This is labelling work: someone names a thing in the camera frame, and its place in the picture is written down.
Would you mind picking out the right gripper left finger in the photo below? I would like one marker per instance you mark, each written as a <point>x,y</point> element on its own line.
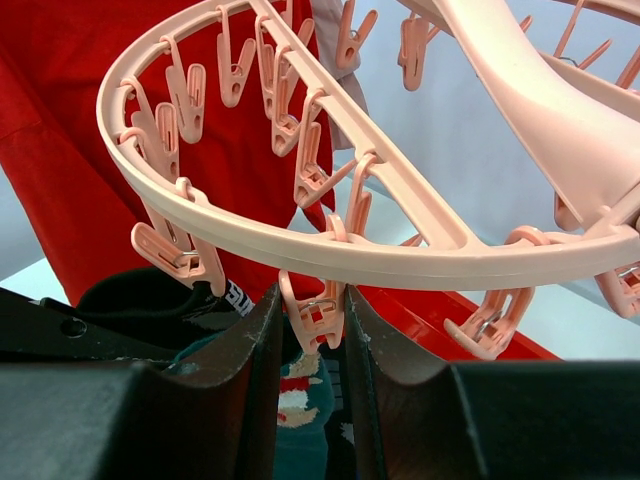
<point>82,402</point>

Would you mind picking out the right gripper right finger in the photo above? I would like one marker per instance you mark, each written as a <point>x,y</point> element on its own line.
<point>418,416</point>

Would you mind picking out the teal christmas sock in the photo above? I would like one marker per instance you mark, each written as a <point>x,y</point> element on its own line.
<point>314,435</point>

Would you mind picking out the black sports sock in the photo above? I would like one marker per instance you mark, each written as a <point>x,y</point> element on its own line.
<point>148,305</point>

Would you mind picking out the pink round clip hanger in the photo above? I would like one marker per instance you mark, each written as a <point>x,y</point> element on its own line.
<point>581,130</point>

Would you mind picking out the red hanging cloth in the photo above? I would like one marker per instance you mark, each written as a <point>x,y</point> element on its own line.
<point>54,55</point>

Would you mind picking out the pink hanging garment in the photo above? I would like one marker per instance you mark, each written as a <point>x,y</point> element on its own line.
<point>327,16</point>

